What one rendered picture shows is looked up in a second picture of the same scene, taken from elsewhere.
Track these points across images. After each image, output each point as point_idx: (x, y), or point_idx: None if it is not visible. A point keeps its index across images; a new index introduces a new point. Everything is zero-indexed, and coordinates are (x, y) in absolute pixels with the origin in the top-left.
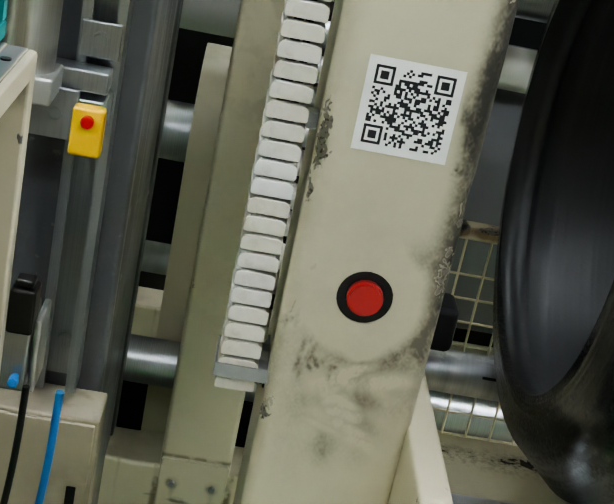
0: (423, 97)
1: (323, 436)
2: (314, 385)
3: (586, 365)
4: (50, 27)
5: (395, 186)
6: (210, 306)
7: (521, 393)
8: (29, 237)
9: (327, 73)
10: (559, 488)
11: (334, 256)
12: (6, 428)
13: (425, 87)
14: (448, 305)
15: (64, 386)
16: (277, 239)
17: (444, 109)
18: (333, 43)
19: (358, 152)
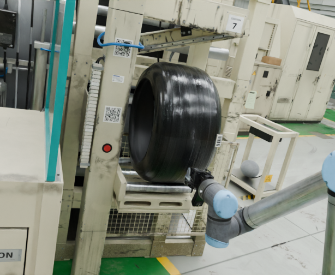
0: (114, 112)
1: (101, 174)
2: (99, 165)
3: (147, 155)
4: (41, 103)
5: (111, 127)
6: (66, 155)
7: (136, 162)
8: None
9: (97, 108)
10: (144, 178)
11: (101, 141)
12: None
13: (115, 110)
14: (120, 148)
15: None
16: (90, 139)
17: (118, 113)
18: (97, 103)
19: (104, 122)
